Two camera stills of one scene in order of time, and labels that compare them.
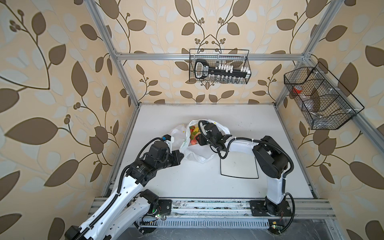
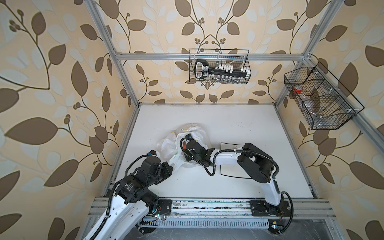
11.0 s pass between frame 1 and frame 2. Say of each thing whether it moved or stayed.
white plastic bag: moved
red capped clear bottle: stayed
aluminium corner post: stayed
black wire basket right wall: stayed
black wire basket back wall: stayed
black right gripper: moved
